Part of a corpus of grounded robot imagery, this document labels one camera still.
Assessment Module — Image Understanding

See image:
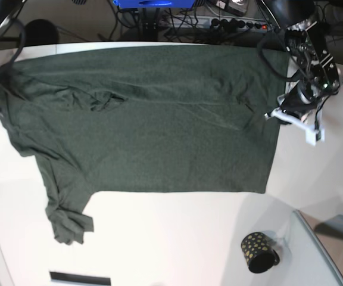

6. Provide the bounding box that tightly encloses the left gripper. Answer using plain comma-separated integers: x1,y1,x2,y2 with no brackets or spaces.
264,85,323,133

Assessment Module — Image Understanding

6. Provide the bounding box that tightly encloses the dark green t-shirt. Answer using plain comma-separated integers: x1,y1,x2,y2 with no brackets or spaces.
0,45,286,244

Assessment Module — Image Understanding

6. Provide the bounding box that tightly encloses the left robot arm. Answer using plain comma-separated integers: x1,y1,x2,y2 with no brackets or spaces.
257,1,342,140

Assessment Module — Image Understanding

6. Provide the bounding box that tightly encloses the black round stool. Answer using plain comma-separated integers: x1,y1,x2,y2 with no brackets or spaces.
24,19,60,46

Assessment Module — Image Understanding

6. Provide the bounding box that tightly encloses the white power strip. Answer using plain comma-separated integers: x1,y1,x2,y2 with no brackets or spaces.
167,15,270,33

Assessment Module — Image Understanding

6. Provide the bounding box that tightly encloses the grey tray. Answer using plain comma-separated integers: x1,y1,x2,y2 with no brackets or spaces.
292,209,343,286

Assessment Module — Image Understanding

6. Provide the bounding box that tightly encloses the black mug with gold dots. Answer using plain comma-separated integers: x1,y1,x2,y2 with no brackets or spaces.
241,232,280,274

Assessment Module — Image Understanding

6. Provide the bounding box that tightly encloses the blue box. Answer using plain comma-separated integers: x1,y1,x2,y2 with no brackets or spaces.
113,0,195,9

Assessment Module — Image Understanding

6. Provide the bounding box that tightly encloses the white slotted plate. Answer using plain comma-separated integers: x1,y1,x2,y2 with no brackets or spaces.
49,272,111,286

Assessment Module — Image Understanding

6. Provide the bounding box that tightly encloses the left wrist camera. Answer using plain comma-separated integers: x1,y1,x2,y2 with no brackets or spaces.
305,128,325,146

